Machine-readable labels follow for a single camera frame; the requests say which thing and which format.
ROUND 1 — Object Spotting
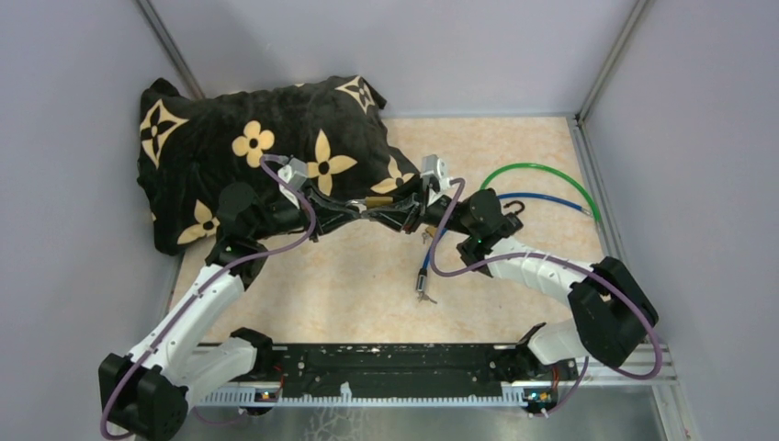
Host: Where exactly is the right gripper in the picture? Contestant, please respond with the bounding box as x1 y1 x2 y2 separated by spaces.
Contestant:
360 177 471 237

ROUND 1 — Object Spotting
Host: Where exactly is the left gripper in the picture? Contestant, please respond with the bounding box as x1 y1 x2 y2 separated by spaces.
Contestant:
253 180 364 244

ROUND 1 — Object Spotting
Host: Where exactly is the large brass padlock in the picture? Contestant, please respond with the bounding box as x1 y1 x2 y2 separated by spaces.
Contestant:
345 196 394 213

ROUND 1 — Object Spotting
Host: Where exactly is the blue cable lock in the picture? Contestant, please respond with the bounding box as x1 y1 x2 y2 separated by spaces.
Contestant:
415 192 594 295

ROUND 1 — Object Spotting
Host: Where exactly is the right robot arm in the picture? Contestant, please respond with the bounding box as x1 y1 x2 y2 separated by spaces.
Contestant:
363 188 662 379

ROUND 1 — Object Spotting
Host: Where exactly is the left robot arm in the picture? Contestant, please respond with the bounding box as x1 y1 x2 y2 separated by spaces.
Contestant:
98 183 361 440

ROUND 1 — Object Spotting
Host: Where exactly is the black pillow with cream flowers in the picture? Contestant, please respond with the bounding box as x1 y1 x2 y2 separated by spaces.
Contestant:
137 74 419 255

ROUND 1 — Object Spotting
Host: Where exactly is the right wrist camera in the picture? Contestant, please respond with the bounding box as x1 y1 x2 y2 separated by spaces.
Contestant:
420 154 451 192

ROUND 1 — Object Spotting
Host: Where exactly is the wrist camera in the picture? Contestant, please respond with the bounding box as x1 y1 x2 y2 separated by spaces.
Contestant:
277 158 309 194
420 154 451 192

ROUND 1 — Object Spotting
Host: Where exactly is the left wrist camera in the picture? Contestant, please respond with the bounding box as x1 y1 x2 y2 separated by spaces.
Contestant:
277 158 309 194

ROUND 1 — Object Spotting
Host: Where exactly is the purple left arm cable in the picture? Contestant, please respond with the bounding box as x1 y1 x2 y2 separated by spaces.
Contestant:
99 154 319 441

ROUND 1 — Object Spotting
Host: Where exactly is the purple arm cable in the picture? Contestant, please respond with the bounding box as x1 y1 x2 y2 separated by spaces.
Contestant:
428 177 663 382
99 154 319 441

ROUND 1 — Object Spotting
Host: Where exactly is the green cable lock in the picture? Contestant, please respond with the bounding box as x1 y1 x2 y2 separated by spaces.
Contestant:
479 163 603 226

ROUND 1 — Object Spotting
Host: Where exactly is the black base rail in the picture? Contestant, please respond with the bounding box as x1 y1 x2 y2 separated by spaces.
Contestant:
124 342 678 410

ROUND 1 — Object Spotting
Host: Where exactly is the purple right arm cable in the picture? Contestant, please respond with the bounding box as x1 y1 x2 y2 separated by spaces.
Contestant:
428 177 663 382

